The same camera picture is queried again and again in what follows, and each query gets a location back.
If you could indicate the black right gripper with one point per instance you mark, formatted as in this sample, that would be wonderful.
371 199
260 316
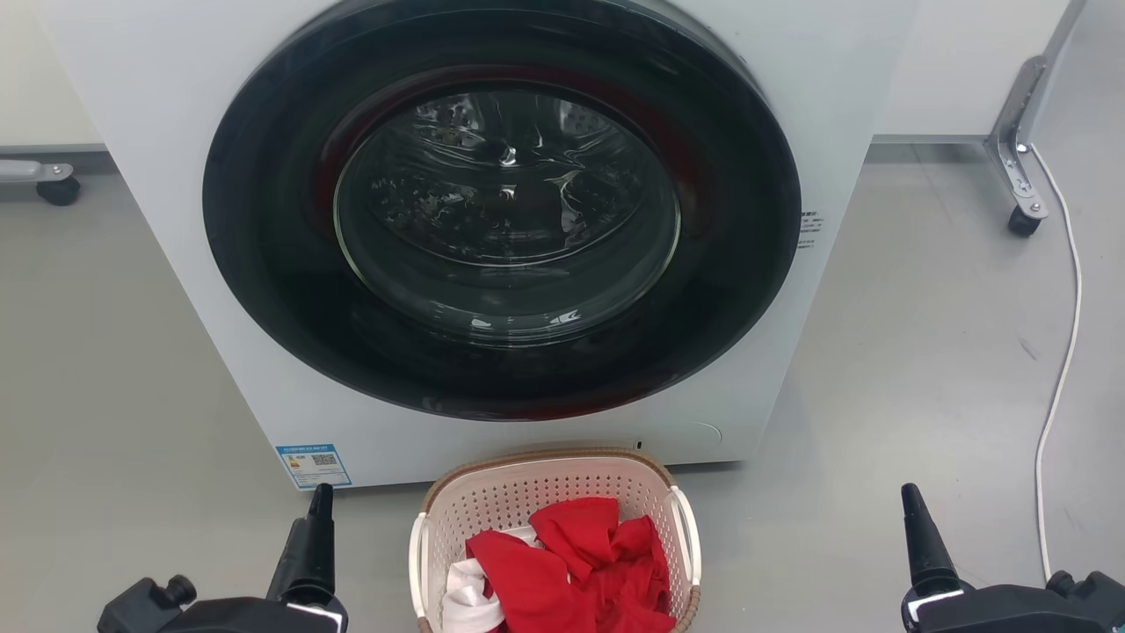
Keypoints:
1011 614

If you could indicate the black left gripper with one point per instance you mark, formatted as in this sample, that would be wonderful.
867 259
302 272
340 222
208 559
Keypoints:
228 617

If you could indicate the beige perforated laundry basket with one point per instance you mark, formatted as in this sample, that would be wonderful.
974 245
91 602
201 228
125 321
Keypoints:
527 488

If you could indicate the blue energy label sticker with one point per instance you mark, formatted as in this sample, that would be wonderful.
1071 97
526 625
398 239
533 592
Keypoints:
313 466

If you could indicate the white garment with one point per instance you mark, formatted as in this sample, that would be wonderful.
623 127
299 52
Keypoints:
466 607

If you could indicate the red garment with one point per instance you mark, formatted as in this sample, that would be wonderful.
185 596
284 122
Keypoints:
536 580

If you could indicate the round black washer door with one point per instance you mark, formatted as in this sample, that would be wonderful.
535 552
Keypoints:
264 264

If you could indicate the black caster wheel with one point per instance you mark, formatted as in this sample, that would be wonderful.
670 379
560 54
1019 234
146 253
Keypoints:
1024 221
58 191

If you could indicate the white front-load washing machine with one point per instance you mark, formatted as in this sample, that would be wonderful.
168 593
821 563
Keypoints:
176 220

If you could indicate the white partition panel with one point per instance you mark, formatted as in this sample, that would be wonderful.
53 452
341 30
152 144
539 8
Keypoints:
958 61
35 79

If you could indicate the metal partition leg bracket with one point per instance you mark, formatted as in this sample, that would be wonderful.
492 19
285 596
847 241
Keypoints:
1015 123

